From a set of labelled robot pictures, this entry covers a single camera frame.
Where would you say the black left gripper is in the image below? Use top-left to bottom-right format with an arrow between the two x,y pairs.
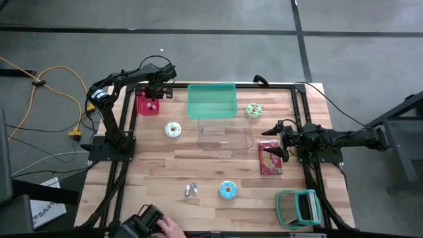
144,62 -> 178,100

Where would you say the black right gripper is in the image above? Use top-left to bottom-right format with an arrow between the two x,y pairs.
260,119 -> 302,163

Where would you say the red snack packet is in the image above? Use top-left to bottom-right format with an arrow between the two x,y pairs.
257,139 -> 284,176

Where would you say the white frosted donut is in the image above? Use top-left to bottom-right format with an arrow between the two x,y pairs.
164,121 -> 182,139

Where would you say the clear plastic bin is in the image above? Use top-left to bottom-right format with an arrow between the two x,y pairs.
197,116 -> 254,151

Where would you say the blue frosted donut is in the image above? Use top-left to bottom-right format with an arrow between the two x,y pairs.
218,180 -> 239,201

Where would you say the red plastic basket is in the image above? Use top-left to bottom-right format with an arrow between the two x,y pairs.
135,91 -> 161,116

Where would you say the green frosted donut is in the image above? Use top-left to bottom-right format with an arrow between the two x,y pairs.
245,102 -> 263,119

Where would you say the green translucent plastic bin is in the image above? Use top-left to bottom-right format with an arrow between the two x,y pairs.
186,82 -> 239,120

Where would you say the green mesh pencil holder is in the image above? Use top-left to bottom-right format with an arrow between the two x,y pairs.
276,189 -> 323,231

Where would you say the black side table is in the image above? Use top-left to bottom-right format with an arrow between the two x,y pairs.
366,91 -> 423,186

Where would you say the person's hand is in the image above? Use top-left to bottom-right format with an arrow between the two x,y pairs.
150,214 -> 188,238

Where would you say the white cardboard box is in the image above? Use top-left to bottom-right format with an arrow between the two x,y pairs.
29,177 -> 67,229

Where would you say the black workstation stand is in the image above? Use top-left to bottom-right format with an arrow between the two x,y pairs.
0,107 -> 80,235

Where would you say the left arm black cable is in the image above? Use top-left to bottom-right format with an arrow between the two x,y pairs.
139,54 -> 173,72

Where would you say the black aluminium table frame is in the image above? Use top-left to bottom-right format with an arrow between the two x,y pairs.
79,81 -> 356,232

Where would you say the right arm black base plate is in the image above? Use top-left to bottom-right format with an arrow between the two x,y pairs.
297,148 -> 344,165

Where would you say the black frame clamp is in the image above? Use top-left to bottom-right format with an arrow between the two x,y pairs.
252,74 -> 270,87

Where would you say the thin black cable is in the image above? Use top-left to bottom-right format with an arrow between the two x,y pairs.
295,81 -> 369,129

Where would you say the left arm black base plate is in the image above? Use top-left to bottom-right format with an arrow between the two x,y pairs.
80,135 -> 136,163

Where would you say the yellow extension cable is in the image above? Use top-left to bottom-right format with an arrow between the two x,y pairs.
0,56 -> 96,139

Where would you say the silver frame bracket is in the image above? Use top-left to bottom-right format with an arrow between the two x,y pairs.
289,232 -> 327,238

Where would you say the white floor cable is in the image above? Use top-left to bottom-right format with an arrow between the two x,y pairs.
11,150 -> 90,178

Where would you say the black floor cable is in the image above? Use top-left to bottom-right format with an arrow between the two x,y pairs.
5,110 -> 100,133

